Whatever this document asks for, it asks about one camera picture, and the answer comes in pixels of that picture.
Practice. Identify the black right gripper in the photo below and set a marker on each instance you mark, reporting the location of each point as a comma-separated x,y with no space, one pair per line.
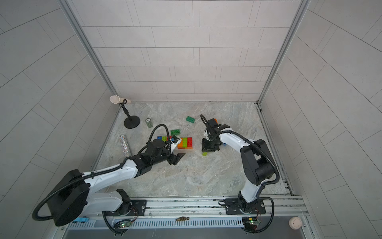
209,146

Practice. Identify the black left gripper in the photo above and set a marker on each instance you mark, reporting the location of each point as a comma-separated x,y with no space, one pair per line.
172,157

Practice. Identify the long orange lego brick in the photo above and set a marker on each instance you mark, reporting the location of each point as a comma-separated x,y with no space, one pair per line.
180,143

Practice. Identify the dark green lego brick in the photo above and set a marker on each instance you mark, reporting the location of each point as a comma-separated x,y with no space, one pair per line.
175,132
190,119

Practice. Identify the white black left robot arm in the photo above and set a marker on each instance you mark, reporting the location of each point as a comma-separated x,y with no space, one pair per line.
79,194

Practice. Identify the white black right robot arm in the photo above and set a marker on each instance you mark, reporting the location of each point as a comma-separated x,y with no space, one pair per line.
259,167

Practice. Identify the green camouflage can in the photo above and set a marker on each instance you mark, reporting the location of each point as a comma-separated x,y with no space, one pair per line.
149,123

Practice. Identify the glitter silver microphone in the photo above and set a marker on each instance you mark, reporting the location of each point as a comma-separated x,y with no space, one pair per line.
124,146

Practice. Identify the black microphone stand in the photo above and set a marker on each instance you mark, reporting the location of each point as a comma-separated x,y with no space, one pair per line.
131,121

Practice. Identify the brass fitting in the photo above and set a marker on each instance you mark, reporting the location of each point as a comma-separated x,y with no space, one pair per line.
181,219

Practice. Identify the left circuit board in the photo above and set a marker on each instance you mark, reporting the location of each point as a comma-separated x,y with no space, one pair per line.
123,224

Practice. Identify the circuit board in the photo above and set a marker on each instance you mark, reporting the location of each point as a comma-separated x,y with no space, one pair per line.
123,224
250,224

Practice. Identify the right circuit board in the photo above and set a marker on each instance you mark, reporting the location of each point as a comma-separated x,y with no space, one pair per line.
250,224

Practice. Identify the light blue clip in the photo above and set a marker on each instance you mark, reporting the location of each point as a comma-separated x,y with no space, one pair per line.
81,220

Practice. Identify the beige round knob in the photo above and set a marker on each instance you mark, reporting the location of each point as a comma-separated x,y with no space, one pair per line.
295,223

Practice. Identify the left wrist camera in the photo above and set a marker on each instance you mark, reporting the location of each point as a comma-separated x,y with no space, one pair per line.
176,140

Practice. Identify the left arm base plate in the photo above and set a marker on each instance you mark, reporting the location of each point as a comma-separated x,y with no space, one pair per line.
135,208

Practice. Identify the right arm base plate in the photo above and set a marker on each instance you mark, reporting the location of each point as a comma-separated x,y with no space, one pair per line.
235,206

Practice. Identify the metal corner frame post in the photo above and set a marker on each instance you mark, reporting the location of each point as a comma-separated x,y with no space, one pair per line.
286,43

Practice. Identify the left metal corner post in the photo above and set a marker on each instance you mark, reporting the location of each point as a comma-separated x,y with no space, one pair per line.
68,12

